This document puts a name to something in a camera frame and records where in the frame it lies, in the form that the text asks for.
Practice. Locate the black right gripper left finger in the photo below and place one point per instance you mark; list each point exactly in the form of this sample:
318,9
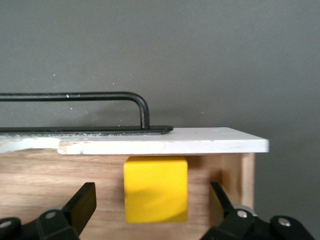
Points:
62,220

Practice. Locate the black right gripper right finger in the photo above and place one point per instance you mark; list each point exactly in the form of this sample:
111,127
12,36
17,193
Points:
237,225

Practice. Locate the white-fronted wooden drawer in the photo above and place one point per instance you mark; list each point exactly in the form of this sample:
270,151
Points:
37,180

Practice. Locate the yellow cube block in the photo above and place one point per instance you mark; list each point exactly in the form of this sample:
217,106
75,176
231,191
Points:
155,190

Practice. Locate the dark grey table mat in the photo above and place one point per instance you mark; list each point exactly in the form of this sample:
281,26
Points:
225,50

